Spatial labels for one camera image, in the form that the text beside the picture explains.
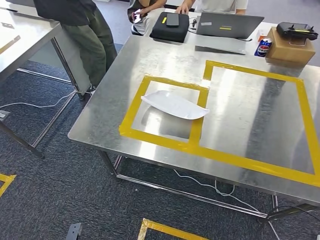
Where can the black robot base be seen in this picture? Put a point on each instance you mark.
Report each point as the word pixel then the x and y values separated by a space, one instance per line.
pixel 73 232

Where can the white curved plastic part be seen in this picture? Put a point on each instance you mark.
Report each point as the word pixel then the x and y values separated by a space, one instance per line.
pixel 175 106

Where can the stainless steel workbench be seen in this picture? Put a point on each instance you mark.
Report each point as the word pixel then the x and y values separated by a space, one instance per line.
pixel 112 109

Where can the black zip case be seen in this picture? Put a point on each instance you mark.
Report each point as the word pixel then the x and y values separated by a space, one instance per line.
pixel 170 34

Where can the black flat device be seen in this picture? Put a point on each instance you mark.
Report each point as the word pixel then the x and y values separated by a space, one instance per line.
pixel 172 20

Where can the black earphones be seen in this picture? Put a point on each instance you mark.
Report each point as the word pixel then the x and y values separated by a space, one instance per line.
pixel 194 23

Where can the smartphone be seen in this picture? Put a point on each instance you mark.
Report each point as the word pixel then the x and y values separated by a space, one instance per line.
pixel 136 16

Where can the yellow floor tape square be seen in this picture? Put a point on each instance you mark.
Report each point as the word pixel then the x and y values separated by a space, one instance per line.
pixel 162 228
pixel 6 184

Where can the person leaning on table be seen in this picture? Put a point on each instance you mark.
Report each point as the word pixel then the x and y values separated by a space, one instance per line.
pixel 82 43

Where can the grey laptop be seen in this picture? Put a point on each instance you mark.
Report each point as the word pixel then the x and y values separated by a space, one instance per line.
pixel 229 26

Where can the person at laptop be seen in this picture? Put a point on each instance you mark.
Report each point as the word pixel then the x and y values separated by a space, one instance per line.
pixel 217 5

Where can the white desk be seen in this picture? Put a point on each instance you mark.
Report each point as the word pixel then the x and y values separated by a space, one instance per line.
pixel 250 46

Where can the blue cola can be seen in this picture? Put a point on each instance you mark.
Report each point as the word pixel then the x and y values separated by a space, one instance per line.
pixel 263 48

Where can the brown cardboard box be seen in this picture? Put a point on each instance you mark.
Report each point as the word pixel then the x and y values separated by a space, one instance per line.
pixel 287 51

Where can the stainless steel table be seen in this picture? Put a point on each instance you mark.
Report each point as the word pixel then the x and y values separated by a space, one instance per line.
pixel 25 39

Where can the black handheld controller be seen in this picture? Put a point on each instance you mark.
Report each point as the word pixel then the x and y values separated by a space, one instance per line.
pixel 295 30

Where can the grey floor socket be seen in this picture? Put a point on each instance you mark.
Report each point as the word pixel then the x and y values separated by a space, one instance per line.
pixel 4 114

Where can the yellow tape strip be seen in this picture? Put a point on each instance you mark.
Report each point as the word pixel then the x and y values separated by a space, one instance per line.
pixel 10 44

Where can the yellow tape double frame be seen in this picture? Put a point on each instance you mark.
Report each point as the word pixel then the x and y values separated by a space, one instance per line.
pixel 135 109

